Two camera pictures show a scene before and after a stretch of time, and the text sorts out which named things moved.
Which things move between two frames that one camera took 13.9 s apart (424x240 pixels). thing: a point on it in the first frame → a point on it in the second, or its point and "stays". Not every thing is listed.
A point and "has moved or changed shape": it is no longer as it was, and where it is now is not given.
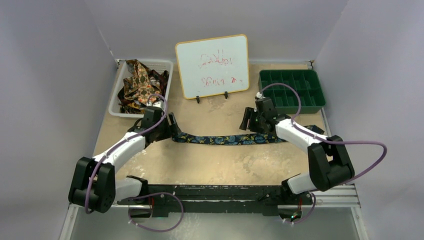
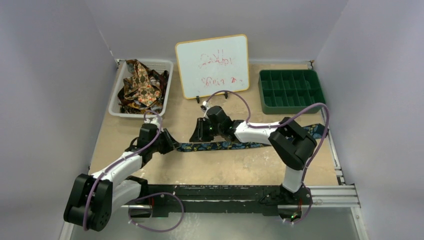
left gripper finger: x=175 y=130 → x=168 y=143
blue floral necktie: x=236 y=139 has moved or changed shape
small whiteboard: x=213 y=66 stays
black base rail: x=219 y=200 stays
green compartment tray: x=306 y=82 stays
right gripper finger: x=247 y=115 → x=200 y=133
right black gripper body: x=250 y=117 → x=202 y=129
